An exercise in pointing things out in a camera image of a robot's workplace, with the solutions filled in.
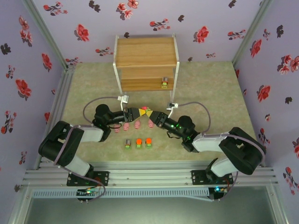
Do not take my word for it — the grey left arm cable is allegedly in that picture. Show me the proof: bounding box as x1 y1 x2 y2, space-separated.
55 96 120 201

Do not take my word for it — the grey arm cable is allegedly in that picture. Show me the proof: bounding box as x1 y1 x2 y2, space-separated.
55 96 120 201
178 101 267 202

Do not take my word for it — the grey right arm cable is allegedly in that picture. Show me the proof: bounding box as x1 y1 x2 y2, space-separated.
178 101 267 202

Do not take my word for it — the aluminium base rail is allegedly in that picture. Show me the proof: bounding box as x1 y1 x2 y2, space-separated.
22 161 280 187

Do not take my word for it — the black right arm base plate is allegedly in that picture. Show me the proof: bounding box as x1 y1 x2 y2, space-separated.
191 170 234 186

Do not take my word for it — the aluminium side rail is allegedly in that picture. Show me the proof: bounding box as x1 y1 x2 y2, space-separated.
35 64 77 164

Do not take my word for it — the wooden shelf with white frame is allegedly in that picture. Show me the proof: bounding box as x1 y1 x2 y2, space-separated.
112 34 180 105

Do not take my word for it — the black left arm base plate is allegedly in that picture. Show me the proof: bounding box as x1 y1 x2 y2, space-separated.
66 171 110 187

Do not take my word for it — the grey slotted cable duct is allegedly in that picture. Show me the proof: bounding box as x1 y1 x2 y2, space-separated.
31 188 210 199

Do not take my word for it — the aluminium corner post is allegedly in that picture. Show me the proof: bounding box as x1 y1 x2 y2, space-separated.
231 0 274 68
22 0 75 70

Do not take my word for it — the aluminium frame bar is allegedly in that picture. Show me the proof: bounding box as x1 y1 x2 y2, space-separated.
266 184 289 224
7 184 33 224

